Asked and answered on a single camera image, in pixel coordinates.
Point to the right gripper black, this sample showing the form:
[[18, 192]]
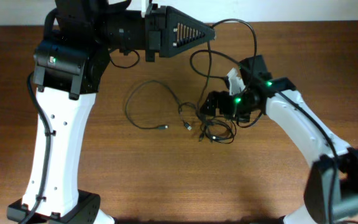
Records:
[[224, 103]]

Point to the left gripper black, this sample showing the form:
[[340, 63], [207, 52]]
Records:
[[153, 33]]

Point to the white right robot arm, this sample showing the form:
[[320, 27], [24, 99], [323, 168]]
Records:
[[331, 193]]

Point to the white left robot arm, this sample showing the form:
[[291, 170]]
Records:
[[79, 37]]

